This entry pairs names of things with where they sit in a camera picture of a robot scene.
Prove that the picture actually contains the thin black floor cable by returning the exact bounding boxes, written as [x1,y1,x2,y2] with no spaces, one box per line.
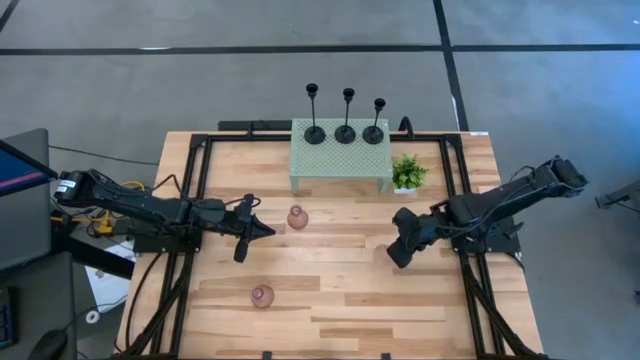
[48,144,161,167]

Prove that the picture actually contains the thick black base cable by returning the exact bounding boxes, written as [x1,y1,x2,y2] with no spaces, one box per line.
[123,251,166,351]

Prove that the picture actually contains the tall black candlestick holder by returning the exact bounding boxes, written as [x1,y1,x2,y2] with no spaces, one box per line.
[302,82,327,147]

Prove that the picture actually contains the short black candlestick holder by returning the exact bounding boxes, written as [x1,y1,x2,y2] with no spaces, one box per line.
[361,97,387,146]

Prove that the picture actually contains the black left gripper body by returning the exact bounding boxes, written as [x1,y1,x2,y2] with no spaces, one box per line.
[217,199,252,239]

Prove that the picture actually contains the grey desk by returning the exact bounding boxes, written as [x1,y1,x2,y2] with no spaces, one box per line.
[0,251,77,360]

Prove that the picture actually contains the yellow cable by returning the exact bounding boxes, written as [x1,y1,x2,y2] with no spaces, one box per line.
[89,212,117,237]

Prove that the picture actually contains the dark keyboard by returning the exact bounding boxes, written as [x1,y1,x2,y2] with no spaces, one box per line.
[0,287,16,351]

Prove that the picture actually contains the black computer mouse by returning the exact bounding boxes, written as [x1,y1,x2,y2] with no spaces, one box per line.
[27,328,69,360]

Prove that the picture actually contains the green perforated metal shelf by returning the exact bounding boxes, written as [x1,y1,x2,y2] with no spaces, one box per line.
[288,117,394,195]

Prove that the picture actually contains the green plant in white pot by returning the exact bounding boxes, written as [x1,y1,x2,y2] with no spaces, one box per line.
[390,153,430,196]

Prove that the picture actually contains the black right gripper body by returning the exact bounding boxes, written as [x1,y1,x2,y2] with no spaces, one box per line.
[415,209,449,249]

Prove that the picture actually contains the white paper sheet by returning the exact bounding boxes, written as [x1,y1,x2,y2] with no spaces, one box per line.
[83,239,136,314]

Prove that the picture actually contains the medium black candlestick holder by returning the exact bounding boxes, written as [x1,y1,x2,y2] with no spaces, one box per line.
[333,87,358,146]

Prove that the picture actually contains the laptop screen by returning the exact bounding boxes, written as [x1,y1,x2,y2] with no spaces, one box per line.
[0,138,59,199]

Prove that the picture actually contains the black metal beam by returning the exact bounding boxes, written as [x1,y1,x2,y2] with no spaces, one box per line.
[49,233,136,280]

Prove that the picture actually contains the grey cabinet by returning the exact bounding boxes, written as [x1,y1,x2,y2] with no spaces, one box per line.
[0,128,52,274]

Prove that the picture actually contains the black metal table frame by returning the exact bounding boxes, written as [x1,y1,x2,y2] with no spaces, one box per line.
[119,130,549,360]

